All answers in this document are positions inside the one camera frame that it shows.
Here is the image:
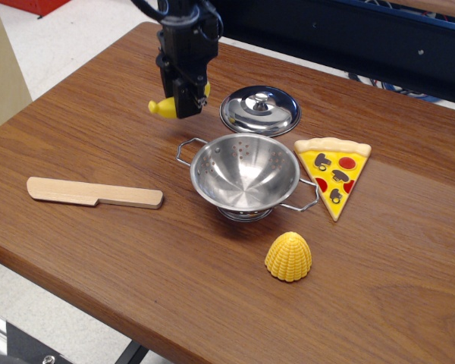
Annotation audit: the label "shiny steel pot lid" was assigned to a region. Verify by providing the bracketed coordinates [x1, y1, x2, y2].
[219, 85, 302, 137]

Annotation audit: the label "toy pizza slice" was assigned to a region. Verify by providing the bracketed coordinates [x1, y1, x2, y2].
[294, 137, 372, 221]

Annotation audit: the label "yellow toy corn piece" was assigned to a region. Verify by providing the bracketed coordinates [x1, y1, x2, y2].
[265, 231, 312, 283]

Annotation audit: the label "yellow toy banana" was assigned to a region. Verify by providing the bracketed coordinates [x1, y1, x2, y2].
[148, 82, 211, 119]

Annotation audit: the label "red box on floor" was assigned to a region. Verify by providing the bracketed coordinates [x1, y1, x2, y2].
[0, 0, 69, 17]

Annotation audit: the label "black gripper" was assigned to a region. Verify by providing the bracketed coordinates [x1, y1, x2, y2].
[157, 1, 223, 119]

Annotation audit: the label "steel colander with handles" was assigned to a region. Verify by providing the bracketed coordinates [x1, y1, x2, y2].
[176, 133, 320, 222]

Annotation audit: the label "blue cables behind table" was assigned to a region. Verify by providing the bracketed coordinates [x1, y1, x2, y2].
[347, 71, 455, 114]

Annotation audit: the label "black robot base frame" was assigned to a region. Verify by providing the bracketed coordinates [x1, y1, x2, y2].
[214, 1, 455, 102]

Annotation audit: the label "wooden toy knife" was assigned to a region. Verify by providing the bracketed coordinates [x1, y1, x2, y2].
[27, 177, 164, 209]

